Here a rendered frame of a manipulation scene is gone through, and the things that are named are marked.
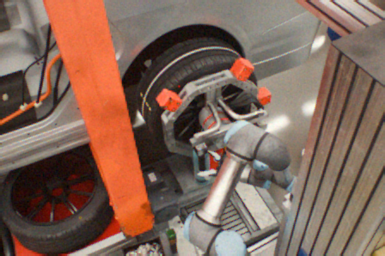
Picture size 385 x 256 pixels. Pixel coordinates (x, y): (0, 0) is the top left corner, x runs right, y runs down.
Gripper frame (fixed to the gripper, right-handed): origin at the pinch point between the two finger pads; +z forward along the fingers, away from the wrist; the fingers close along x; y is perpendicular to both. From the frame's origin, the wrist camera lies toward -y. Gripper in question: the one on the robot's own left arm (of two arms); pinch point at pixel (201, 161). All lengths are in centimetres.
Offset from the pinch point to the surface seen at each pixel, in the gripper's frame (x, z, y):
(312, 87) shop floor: 161, -41, 83
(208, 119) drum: 21.4, 3.7, -7.4
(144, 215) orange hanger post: -29.8, 20.2, 15.1
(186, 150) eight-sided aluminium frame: 14.2, 14.7, 14.3
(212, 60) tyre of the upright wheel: 37, 6, -34
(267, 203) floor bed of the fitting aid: 33, -32, 75
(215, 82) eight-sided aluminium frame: 27.3, 1.7, -28.9
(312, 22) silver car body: 99, -35, -23
